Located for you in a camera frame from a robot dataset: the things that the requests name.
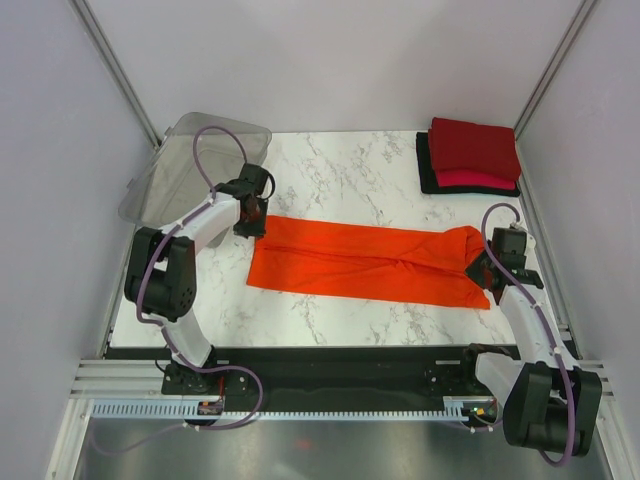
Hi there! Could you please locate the orange t shirt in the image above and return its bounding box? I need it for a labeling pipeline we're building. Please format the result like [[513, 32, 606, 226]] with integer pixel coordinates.
[[247, 215, 490, 310]]

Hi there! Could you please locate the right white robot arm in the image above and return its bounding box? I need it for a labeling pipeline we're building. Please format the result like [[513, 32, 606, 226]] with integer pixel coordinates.
[[457, 227, 603, 460]]

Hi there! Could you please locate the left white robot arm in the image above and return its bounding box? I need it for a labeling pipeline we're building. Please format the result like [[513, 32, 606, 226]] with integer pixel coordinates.
[[124, 163, 275, 393]]

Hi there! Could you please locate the clear plastic bin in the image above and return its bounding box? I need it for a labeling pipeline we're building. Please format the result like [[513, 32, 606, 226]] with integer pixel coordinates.
[[118, 112, 272, 229]]

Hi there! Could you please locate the pink folded shirt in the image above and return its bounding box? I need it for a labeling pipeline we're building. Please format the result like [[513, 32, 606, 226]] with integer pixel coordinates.
[[435, 169, 516, 190]]

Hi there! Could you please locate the black folded shirt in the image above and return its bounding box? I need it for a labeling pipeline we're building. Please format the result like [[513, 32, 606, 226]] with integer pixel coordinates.
[[416, 132, 520, 198]]

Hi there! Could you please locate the dark red folded shirt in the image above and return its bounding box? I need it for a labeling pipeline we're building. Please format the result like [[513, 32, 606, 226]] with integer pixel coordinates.
[[428, 117, 521, 181]]

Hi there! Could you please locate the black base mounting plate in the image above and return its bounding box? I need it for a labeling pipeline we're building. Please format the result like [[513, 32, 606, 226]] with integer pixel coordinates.
[[161, 345, 489, 409]]

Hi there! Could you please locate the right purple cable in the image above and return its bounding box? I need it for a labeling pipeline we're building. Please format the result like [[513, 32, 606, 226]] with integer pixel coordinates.
[[449, 202, 576, 467]]

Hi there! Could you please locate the purple cable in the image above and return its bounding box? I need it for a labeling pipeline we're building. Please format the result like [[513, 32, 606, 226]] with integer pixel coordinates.
[[89, 125, 265, 456], [449, 202, 576, 467]]

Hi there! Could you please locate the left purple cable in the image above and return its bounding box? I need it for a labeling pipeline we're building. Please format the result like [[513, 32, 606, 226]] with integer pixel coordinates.
[[89, 125, 265, 456]]

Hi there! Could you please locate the white slotted cable duct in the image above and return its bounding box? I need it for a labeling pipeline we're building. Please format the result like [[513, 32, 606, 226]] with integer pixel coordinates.
[[90, 396, 495, 422]]

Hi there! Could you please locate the left aluminium rail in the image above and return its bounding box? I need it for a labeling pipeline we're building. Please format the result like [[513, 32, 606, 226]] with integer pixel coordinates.
[[68, 358, 171, 399]]

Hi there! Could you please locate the left aluminium frame post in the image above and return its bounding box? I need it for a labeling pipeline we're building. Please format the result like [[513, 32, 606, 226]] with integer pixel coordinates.
[[69, 0, 162, 150]]

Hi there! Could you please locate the aluminium frame post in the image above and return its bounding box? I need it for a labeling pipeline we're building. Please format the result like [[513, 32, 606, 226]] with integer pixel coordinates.
[[69, 0, 162, 150], [514, 0, 600, 139]]

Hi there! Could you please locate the right aluminium frame post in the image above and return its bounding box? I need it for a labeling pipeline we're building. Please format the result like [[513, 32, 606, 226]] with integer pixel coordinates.
[[514, 0, 600, 139]]

